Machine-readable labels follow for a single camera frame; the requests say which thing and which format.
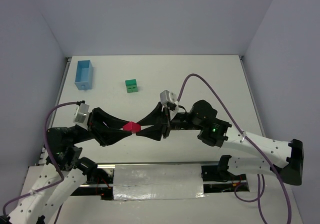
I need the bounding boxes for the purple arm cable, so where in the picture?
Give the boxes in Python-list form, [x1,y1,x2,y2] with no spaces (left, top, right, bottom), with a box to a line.
[176,73,293,224]
[2,100,85,224]

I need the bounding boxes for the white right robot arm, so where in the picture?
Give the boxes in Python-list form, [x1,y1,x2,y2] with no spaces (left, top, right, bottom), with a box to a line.
[138,100,304,186]

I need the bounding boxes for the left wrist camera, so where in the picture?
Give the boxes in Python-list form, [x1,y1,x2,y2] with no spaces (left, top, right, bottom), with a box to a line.
[73,103,90,130]

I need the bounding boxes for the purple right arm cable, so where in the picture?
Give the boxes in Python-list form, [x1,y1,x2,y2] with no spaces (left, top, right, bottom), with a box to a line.
[176,73,293,224]

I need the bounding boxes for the green arched hospital block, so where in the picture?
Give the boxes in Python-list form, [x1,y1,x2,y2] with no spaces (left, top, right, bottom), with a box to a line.
[126,84,138,93]

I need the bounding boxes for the green rectangular wooden block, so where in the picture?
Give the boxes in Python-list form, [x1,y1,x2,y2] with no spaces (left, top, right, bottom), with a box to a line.
[125,79,137,87]

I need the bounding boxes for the blue plastic bin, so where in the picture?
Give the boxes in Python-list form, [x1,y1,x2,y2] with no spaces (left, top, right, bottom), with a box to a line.
[74,60,94,90]

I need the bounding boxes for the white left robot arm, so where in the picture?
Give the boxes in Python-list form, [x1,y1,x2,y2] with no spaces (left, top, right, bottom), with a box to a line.
[0,104,132,224]

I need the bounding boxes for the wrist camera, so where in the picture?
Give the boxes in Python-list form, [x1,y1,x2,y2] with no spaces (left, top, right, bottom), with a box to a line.
[160,90,179,120]
[73,103,90,130]

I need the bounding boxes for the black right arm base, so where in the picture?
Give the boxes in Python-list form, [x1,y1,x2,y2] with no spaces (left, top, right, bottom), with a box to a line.
[201,155,249,194]

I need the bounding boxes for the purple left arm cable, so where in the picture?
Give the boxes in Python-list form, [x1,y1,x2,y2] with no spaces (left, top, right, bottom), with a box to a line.
[2,100,85,224]

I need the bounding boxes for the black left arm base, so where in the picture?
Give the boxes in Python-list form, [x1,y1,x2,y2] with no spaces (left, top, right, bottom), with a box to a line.
[74,157,114,186]

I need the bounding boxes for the red triangular wooden block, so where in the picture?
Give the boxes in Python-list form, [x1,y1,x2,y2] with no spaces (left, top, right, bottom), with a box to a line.
[122,122,141,134]

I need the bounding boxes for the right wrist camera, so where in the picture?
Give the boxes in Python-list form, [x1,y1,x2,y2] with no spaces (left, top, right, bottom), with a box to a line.
[160,90,179,120]

